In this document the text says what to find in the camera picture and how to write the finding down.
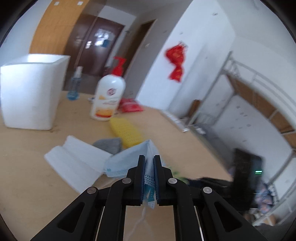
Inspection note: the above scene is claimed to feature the white remote control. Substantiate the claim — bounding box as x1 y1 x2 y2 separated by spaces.
161 110 189 133

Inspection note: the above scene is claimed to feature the white lotion pump bottle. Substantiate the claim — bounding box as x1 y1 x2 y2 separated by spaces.
90 56 126 121

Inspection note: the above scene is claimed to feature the blue face mask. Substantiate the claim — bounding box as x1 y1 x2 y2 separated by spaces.
104 140 160 209

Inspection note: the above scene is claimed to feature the red wall decoration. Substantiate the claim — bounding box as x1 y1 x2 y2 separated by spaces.
165 42 187 82

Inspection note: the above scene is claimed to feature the blue spray bottle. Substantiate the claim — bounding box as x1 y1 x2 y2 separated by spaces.
67 66 83 101

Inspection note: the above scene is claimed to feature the yellow foam net sleeve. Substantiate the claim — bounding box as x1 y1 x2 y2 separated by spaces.
109 118 144 148

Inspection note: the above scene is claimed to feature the dark brown door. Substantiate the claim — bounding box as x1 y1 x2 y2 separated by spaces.
64 14 124 76

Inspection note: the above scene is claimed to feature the metal bunk bed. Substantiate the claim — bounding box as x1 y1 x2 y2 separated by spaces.
184 54 295 225

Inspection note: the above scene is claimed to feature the white foam box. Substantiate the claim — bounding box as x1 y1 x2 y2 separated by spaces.
1 54 70 131

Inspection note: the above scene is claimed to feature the red snack packet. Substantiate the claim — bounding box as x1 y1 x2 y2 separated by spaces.
118 98 144 113

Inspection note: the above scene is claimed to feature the wooden wardrobe panel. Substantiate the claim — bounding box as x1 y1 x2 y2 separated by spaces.
29 0 89 55

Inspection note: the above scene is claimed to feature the grey cloth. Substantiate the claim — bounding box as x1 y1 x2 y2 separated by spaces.
92 138 122 155

